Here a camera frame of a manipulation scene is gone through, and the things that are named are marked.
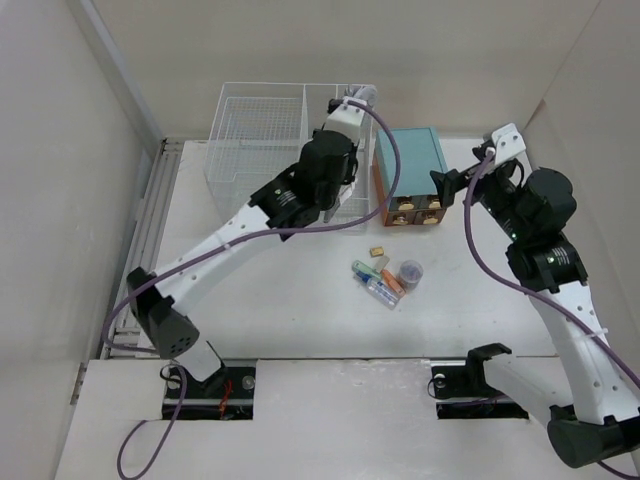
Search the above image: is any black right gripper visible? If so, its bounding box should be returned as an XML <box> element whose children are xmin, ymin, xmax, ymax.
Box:
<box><xmin>429</xmin><ymin>146</ymin><xmax>531</xmax><ymax>242</ymax></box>

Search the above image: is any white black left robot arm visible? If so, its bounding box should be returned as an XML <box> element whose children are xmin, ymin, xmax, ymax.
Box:
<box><xmin>127</xmin><ymin>124</ymin><xmax>361</xmax><ymax>397</ymax></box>

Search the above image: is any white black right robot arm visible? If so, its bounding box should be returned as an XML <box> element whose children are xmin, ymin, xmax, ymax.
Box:
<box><xmin>431</xmin><ymin>160</ymin><xmax>639</xmax><ymax>468</ymax></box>

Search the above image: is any teal orange drawer cabinet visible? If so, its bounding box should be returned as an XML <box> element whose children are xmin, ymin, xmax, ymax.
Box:
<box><xmin>372</xmin><ymin>127</ymin><xmax>448</xmax><ymax>227</ymax></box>

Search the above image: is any clear jar of paperclips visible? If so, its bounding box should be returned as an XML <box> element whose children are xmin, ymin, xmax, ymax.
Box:
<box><xmin>397</xmin><ymin>260</ymin><xmax>424</xmax><ymax>291</ymax></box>

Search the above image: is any grey eraser block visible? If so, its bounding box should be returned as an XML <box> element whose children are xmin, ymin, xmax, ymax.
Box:
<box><xmin>375</xmin><ymin>256</ymin><xmax>390</xmax><ymax>271</ymax></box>

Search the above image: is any green correction tape dispenser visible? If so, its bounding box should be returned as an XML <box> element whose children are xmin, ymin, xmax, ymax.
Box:
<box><xmin>351</xmin><ymin>260</ymin><xmax>382</xmax><ymax>281</ymax></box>

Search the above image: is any orange correction tape dispenser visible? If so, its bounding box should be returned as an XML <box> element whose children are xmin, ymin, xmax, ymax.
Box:
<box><xmin>381</xmin><ymin>269</ymin><xmax>406</xmax><ymax>298</ymax></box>

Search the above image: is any clear blue-capped bottle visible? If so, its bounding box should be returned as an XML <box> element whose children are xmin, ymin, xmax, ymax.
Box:
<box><xmin>364</xmin><ymin>278</ymin><xmax>399</xmax><ymax>310</ymax></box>

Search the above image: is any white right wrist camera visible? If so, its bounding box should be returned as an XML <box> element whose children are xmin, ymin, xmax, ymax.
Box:
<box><xmin>472</xmin><ymin>123</ymin><xmax>526</xmax><ymax>167</ymax></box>

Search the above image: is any white wire mesh basket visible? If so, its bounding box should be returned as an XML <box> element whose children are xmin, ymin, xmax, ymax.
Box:
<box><xmin>203</xmin><ymin>82</ymin><xmax>378</xmax><ymax>221</ymax></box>

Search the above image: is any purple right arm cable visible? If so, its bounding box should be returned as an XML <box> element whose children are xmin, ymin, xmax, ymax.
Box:
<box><xmin>462</xmin><ymin>149</ymin><xmax>640</xmax><ymax>479</ymax></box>

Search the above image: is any aluminium frame rail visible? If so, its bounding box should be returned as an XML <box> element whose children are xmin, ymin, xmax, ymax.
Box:
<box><xmin>102</xmin><ymin>138</ymin><xmax>184</xmax><ymax>359</ymax></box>

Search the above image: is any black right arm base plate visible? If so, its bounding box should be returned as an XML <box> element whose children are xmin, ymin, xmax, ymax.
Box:
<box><xmin>428</xmin><ymin>360</ymin><xmax>529</xmax><ymax>420</ymax></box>

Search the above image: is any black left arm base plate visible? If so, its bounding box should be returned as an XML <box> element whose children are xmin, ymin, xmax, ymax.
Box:
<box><xmin>160</xmin><ymin>360</ymin><xmax>257</xmax><ymax>421</ymax></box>

